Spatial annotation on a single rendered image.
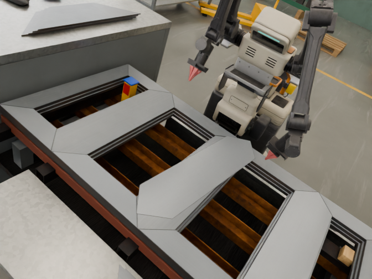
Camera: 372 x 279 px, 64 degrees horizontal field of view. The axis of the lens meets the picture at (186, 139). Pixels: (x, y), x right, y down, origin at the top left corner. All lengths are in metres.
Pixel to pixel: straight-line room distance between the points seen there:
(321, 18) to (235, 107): 0.83
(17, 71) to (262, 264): 1.20
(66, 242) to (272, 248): 0.71
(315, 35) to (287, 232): 0.73
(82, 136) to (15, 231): 0.42
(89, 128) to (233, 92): 0.90
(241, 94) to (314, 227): 0.87
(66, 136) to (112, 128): 0.19
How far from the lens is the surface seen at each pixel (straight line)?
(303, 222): 1.34
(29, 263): 1.10
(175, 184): 1.18
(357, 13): 10.96
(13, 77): 1.45
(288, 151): 1.21
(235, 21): 1.62
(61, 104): 1.48
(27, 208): 1.20
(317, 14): 1.23
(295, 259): 1.21
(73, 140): 1.26
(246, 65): 1.72
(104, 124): 1.35
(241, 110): 1.86
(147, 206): 1.09
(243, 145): 1.51
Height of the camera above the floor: 1.73
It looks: 39 degrees down
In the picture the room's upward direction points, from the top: 21 degrees clockwise
